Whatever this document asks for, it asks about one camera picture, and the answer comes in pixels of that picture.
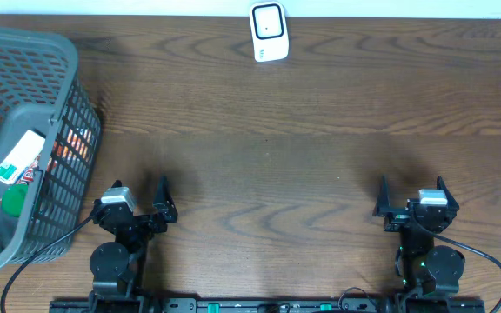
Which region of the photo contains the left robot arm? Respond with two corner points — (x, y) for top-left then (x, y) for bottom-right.
(88, 176), (178, 312)

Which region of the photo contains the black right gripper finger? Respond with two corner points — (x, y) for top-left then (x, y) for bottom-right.
(375, 176), (390, 210)
(437, 176), (459, 207)

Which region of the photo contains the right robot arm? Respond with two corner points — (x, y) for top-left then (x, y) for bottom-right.
(373, 177), (465, 312)

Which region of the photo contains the orange snack packet in basket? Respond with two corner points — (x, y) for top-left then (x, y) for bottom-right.
(52, 128), (92, 163)

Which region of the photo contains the green lid white jar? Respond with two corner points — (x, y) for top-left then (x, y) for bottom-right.
(1, 184), (29, 217)

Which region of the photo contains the white barcode scanner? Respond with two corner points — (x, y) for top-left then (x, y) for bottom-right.
(249, 1), (290, 63)

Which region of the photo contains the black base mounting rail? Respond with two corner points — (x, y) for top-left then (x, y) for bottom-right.
(49, 296), (487, 313)

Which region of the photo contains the white green Panadol box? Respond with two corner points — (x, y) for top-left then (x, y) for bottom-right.
(0, 130), (45, 185)

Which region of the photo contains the grey plastic mesh basket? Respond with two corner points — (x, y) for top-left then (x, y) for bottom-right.
(0, 28), (102, 269)

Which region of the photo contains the orange red candy wrapper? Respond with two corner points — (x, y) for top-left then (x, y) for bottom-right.
(16, 156), (40, 185)

